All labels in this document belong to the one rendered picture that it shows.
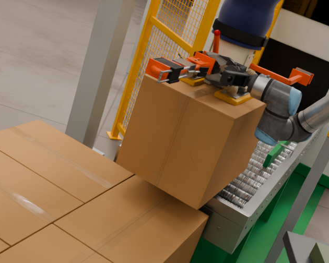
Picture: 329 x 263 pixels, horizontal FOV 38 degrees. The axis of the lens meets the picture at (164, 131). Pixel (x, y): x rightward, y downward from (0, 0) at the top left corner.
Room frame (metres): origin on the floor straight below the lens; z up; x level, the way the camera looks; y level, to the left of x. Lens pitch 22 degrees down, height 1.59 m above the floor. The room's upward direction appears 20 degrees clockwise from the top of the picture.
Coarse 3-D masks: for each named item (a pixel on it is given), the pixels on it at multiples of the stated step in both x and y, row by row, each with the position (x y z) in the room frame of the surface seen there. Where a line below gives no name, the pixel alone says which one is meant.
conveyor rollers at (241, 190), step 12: (264, 144) 2.95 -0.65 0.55; (252, 156) 2.69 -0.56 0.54; (264, 156) 2.76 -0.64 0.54; (252, 168) 2.50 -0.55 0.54; (264, 168) 2.57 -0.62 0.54; (276, 168) 2.63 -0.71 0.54; (240, 180) 2.33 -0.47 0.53; (252, 180) 2.33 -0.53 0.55; (264, 180) 2.39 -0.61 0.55; (228, 192) 2.10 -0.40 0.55; (240, 192) 2.15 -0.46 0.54; (252, 192) 2.22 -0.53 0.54; (240, 204) 2.05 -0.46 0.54
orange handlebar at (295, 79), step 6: (186, 60) 1.62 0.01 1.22; (192, 60) 1.63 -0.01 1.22; (198, 60) 1.66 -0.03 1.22; (156, 66) 1.39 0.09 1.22; (198, 66) 1.60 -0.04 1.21; (204, 66) 1.65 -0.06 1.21; (252, 66) 1.98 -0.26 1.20; (258, 66) 1.98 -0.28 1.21; (156, 72) 1.37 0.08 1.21; (258, 72) 1.97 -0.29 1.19; (264, 72) 1.96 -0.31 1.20; (270, 72) 1.95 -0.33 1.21; (276, 78) 1.94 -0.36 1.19; (282, 78) 1.93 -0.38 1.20; (294, 78) 1.99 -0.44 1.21; (300, 78) 2.10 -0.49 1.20; (288, 84) 1.93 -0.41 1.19
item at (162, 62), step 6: (150, 60) 1.40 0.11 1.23; (156, 60) 1.40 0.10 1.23; (162, 60) 1.43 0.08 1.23; (168, 60) 1.46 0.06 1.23; (150, 66) 1.40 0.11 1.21; (162, 66) 1.38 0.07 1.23; (168, 66) 1.38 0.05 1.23; (174, 66) 1.41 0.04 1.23; (150, 72) 1.40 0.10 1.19; (156, 78) 1.39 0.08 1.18; (162, 78) 1.38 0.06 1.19
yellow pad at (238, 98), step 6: (222, 90) 1.85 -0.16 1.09; (240, 90) 1.95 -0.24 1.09; (216, 96) 1.80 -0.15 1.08; (222, 96) 1.80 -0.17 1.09; (228, 96) 1.81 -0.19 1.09; (234, 96) 1.82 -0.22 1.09; (240, 96) 1.86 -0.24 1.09; (246, 96) 1.91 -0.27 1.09; (228, 102) 1.79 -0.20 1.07; (234, 102) 1.78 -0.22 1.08; (240, 102) 1.82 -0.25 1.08
